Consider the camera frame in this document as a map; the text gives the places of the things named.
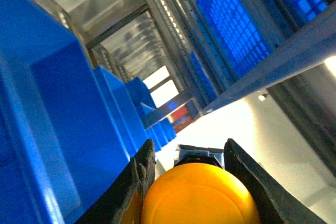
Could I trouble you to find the upper shelf blue crate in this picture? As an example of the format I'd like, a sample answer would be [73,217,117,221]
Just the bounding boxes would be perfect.
[196,0,331,106]

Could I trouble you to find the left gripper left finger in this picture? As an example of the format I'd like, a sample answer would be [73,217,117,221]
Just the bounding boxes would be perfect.
[76,139,155,223]

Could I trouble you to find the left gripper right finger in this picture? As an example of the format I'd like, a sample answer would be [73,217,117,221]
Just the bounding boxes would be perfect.
[224,138,325,223]

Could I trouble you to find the blue bin with buttons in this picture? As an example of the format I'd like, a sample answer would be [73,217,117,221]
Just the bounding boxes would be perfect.
[0,0,140,224]

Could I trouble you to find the yellow mushroom push button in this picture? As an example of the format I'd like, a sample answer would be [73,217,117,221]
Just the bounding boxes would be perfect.
[141,145,261,223]

